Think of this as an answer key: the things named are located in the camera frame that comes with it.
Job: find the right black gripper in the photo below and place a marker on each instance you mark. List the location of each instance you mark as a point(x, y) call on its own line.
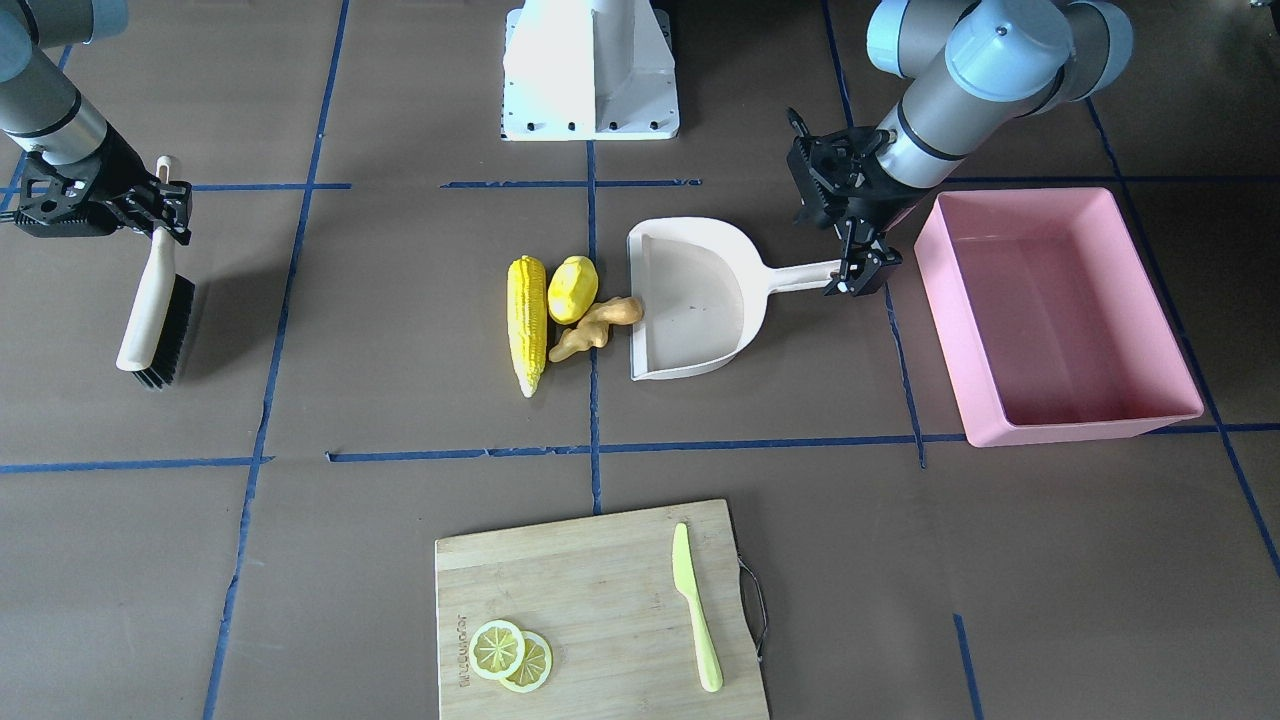
point(128, 186)

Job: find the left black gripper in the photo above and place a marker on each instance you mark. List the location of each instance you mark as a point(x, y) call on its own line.
point(878, 206)

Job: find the wooden hand brush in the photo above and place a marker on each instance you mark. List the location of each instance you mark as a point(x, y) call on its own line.
point(161, 314)

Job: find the beige plastic dustpan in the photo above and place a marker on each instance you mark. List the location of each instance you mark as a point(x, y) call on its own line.
point(704, 290)

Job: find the brown toy ginger root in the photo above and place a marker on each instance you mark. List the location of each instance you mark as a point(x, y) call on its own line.
point(594, 328)

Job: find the yellow toy lemon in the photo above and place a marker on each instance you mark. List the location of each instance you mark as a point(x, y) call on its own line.
point(572, 290)

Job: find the yellow toy corn cob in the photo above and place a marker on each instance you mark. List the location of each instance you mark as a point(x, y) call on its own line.
point(527, 321)

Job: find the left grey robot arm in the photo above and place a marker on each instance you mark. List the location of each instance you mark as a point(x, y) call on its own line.
point(972, 66)

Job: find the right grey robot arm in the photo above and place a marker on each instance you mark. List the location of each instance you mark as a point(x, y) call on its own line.
point(41, 109)

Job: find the pink plastic bin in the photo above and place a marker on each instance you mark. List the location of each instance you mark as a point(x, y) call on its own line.
point(1049, 325)

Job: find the bamboo cutting board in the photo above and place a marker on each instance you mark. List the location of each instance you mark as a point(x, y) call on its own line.
point(601, 591)

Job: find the yellow-green plastic knife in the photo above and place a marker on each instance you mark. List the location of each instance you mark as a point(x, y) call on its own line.
point(709, 668)

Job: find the lemon slice back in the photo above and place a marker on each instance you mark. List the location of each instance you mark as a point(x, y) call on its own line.
point(535, 669)

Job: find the lemon slice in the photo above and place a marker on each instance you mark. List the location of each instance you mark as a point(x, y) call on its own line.
point(535, 669)
point(497, 650)

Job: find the lemon slice front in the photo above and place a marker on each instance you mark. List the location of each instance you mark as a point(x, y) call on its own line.
point(497, 650)

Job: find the white pillar mount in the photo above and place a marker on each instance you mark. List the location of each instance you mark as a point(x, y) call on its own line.
point(588, 71)

